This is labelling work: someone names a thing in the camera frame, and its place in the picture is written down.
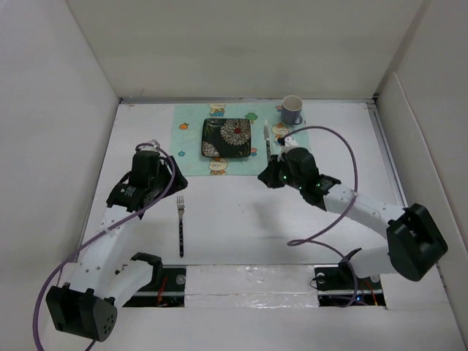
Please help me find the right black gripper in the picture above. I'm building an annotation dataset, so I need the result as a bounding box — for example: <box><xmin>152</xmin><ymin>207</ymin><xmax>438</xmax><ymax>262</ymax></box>
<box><xmin>259</xmin><ymin>153</ymin><xmax>305</xmax><ymax>190</ymax></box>

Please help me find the fork with dark handle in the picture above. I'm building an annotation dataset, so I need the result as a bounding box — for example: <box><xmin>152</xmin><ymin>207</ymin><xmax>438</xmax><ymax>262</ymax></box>
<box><xmin>176</xmin><ymin>196</ymin><xmax>185</xmax><ymax>257</ymax></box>

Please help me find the knife with patterned handle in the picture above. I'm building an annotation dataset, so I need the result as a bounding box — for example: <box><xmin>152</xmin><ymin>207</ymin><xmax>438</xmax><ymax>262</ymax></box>
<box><xmin>263</xmin><ymin>119</ymin><xmax>271</xmax><ymax>163</ymax></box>

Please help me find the green cartoon print cloth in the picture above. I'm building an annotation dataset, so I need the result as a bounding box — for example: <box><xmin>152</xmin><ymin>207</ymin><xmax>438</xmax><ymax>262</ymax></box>
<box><xmin>170</xmin><ymin>102</ymin><xmax>306</xmax><ymax>176</ymax></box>

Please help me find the purple mug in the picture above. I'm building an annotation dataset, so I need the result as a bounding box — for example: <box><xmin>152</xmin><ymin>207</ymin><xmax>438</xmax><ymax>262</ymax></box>
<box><xmin>281</xmin><ymin>95</ymin><xmax>303</xmax><ymax>125</ymax></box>

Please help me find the black floral square plate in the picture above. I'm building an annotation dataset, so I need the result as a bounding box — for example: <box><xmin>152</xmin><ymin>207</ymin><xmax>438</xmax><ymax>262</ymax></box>
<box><xmin>200</xmin><ymin>118</ymin><xmax>252</xmax><ymax>159</ymax></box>

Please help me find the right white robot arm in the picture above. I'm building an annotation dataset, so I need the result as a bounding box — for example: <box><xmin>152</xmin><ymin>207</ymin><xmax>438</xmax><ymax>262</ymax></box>
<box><xmin>258</xmin><ymin>147</ymin><xmax>448</xmax><ymax>288</ymax></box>

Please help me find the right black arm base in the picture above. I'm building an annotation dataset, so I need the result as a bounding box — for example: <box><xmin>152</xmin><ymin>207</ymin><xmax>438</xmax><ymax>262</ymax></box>
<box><xmin>309</xmin><ymin>264</ymin><xmax>386</xmax><ymax>307</ymax></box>

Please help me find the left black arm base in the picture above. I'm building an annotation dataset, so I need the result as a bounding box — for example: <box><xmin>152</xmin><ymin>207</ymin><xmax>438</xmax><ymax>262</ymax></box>
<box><xmin>124</xmin><ymin>265</ymin><xmax>186</xmax><ymax>308</ymax></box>

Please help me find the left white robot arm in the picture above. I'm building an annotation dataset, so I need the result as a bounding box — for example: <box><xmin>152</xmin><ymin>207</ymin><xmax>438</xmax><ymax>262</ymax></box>
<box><xmin>45</xmin><ymin>146</ymin><xmax>188</xmax><ymax>342</ymax></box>

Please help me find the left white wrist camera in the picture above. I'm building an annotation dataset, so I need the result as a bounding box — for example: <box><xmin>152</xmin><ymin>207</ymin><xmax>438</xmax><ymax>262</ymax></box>
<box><xmin>138</xmin><ymin>139</ymin><xmax>160</xmax><ymax>152</ymax></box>

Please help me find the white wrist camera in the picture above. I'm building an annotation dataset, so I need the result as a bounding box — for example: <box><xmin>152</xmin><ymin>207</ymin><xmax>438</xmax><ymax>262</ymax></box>
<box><xmin>138</xmin><ymin>139</ymin><xmax>160</xmax><ymax>152</ymax></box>
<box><xmin>277</xmin><ymin>136</ymin><xmax>299</xmax><ymax>161</ymax></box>

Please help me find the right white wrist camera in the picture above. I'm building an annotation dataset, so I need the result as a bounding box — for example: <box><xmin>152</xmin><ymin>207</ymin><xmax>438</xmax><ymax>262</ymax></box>
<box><xmin>277</xmin><ymin>136</ymin><xmax>299</xmax><ymax>161</ymax></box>

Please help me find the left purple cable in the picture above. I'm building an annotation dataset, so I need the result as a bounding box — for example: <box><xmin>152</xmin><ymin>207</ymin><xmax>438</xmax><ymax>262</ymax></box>
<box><xmin>32</xmin><ymin>142</ymin><xmax>178</xmax><ymax>351</ymax></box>

